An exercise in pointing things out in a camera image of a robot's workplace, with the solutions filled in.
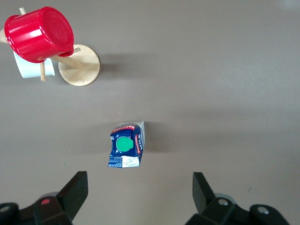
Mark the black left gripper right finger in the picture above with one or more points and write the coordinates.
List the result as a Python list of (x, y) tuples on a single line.
[(204, 199)]

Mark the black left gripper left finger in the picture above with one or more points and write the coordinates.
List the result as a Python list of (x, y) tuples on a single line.
[(70, 199)]

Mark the blue and white milk carton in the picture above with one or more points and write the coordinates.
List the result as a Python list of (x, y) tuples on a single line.
[(122, 144)]

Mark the white cup on mug tree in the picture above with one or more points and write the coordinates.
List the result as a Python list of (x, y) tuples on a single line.
[(28, 69)]

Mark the red plastic cup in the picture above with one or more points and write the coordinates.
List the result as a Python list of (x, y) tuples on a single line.
[(37, 32)]

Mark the brown table cover sheet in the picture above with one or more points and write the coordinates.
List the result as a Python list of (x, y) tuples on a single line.
[(211, 93)]

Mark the wooden mug tree stand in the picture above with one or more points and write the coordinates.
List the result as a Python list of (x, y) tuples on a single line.
[(82, 70)]

